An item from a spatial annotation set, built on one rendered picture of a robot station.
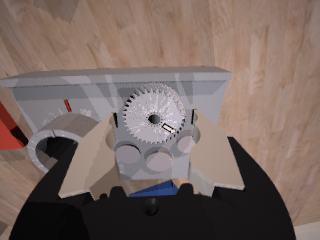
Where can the silver toothed gear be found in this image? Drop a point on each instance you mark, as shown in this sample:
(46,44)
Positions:
(155,113)

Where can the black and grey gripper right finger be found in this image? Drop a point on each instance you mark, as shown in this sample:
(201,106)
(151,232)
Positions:
(221,168)

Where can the red flat rectangular block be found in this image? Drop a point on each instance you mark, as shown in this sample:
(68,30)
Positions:
(11,136)

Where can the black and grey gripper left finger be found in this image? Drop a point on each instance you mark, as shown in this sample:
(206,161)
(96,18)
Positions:
(85,172)

